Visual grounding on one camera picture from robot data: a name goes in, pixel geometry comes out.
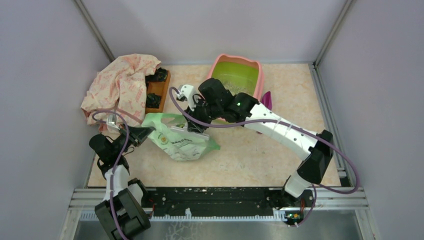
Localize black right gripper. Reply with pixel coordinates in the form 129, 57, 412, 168
182, 96, 222, 134

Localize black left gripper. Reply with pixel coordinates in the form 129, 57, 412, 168
111, 122, 154, 155

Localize green cat litter bag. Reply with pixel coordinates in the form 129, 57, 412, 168
141, 113, 221, 161

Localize magenta plastic litter scoop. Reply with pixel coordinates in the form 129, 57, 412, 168
260, 91, 273, 110

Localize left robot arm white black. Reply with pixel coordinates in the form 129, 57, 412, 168
89, 127, 155, 240

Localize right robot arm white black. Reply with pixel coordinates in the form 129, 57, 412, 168
176, 78, 334, 206

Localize pink green litter box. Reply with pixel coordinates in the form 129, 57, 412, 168
206, 53, 265, 100

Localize pink floral crumpled cloth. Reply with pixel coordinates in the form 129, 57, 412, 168
80, 53, 161, 127

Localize brown wooden tray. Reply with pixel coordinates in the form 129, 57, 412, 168
145, 67, 171, 114

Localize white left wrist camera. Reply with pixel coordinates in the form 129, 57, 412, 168
106, 114, 120, 131

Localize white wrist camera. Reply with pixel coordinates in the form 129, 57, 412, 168
176, 84, 197, 111
106, 114, 120, 131

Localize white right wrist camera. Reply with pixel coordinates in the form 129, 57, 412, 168
176, 84, 197, 111

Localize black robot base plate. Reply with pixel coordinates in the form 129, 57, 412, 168
142, 187, 314, 217

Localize aluminium frame rail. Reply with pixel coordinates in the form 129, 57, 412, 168
67, 187, 369, 223

